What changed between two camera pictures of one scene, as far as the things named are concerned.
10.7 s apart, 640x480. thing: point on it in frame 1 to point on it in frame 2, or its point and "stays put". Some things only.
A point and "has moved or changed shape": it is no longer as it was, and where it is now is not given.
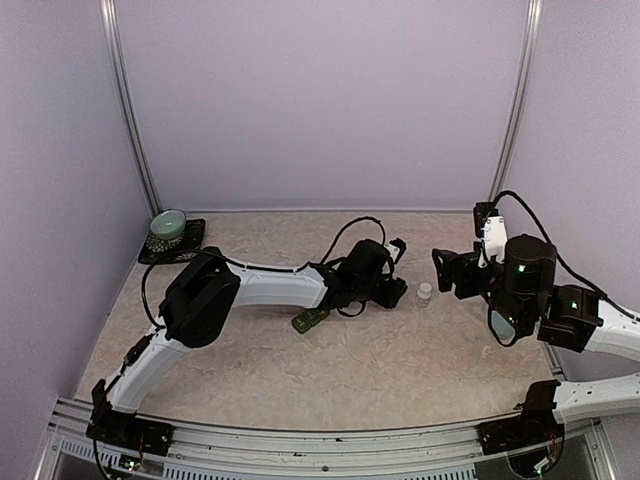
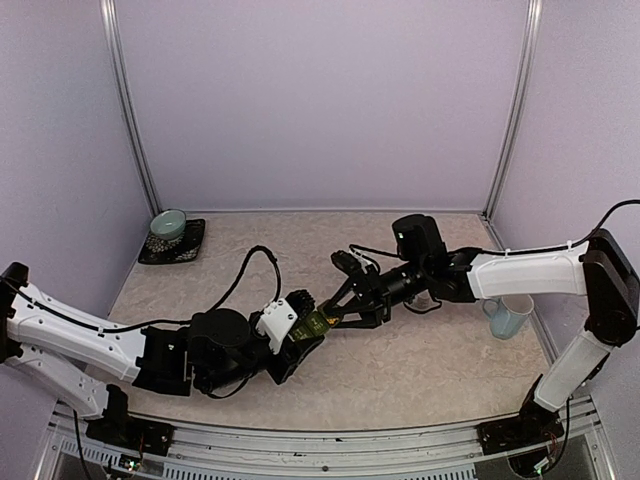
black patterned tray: (157, 250) stays put
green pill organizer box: (310, 317) has moved or changed shape
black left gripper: (391, 299) to (294, 354)
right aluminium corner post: (523, 101) stays put
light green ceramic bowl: (168, 224) stays put
